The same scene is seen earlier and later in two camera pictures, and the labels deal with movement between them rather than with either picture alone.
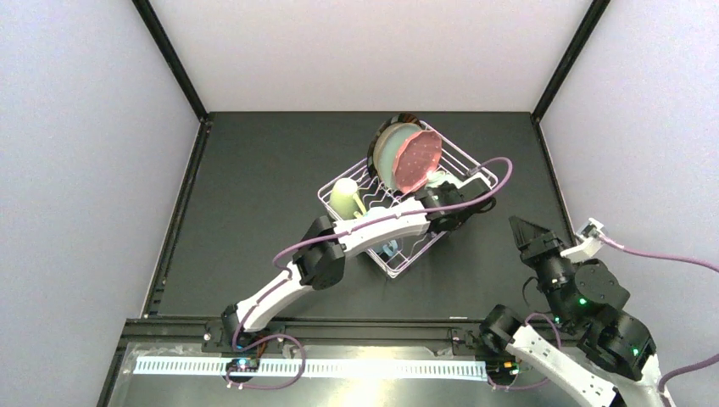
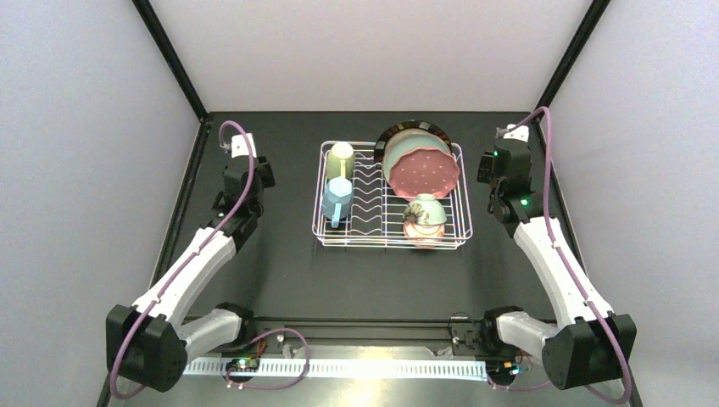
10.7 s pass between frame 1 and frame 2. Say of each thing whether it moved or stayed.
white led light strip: stayed
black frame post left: stayed
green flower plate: moved
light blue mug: moved
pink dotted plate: moved
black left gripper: moved
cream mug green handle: moved
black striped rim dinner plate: moved
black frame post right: stayed
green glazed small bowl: moved
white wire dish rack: moved
